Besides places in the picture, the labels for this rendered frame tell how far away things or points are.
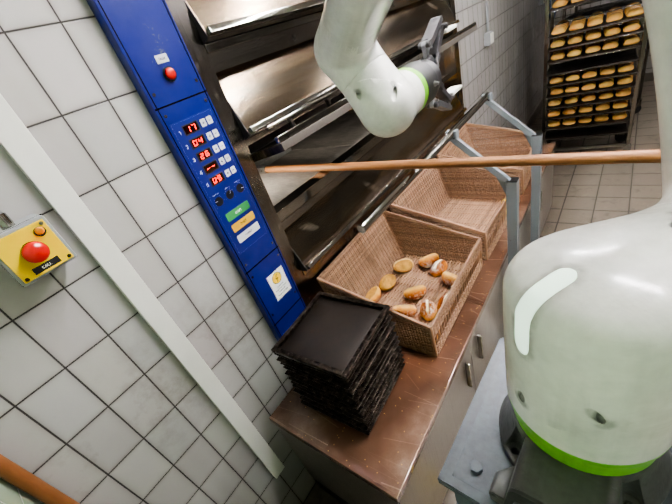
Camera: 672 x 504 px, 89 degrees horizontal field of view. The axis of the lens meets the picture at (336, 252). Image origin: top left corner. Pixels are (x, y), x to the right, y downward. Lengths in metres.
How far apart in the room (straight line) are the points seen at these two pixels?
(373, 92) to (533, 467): 0.56
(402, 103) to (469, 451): 0.53
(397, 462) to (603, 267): 0.96
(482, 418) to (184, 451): 0.95
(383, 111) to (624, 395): 0.51
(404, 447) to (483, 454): 0.72
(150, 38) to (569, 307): 0.96
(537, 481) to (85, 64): 1.02
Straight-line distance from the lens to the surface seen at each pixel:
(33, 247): 0.82
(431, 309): 1.42
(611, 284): 0.28
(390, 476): 1.16
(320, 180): 1.37
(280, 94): 1.25
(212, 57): 1.13
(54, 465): 1.10
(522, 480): 0.40
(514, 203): 1.58
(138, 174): 0.97
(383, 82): 0.66
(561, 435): 0.37
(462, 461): 0.47
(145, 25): 1.02
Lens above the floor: 1.63
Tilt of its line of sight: 31 degrees down
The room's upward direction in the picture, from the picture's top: 20 degrees counter-clockwise
